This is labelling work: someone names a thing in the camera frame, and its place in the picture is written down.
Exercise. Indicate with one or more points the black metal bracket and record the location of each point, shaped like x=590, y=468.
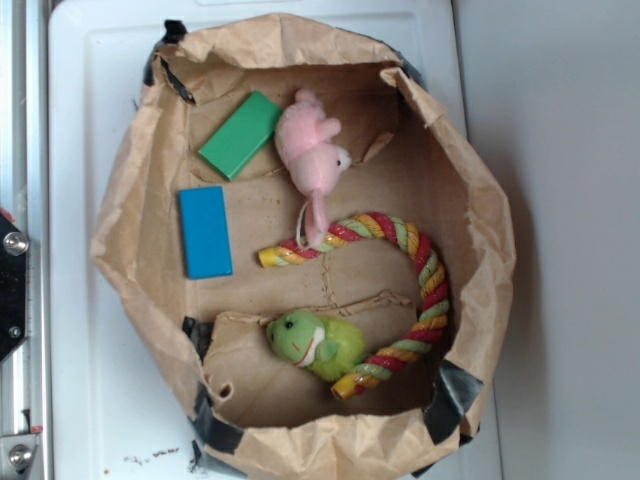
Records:
x=13, y=285

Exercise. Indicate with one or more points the green wooden block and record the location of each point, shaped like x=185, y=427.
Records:
x=240, y=137

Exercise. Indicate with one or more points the blue wooden block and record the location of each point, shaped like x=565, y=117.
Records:
x=205, y=233

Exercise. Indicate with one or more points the multicolour twisted rope toy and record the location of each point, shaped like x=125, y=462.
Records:
x=381, y=365

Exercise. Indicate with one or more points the brown paper bag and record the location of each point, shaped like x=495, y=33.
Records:
x=252, y=412

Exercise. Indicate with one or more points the green plush frog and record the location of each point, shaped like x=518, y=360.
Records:
x=327, y=346

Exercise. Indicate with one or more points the pink plush animal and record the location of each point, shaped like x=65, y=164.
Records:
x=304, y=141

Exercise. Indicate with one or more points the aluminium frame rail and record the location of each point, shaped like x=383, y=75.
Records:
x=26, y=406

